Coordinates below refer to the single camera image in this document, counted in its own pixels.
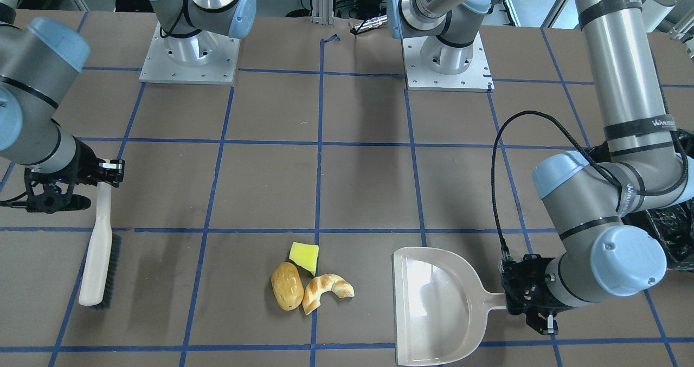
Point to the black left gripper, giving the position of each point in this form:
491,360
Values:
544,291

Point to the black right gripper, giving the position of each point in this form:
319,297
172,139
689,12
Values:
85,161

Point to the beige plastic dustpan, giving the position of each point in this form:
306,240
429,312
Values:
441,306

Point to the beige hand brush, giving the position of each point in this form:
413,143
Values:
97,284

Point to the toy croissant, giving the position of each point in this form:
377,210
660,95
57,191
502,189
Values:
321,284

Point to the yellow sponge piece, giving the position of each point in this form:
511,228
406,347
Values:
305,256

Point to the toy potato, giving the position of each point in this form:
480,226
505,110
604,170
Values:
287,286

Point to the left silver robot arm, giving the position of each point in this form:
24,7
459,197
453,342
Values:
586,200

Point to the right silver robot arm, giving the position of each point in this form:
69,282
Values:
39,65

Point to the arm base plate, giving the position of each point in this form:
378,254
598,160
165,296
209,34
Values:
432,66
204,59

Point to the aluminium frame post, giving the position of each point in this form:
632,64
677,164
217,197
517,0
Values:
322,12

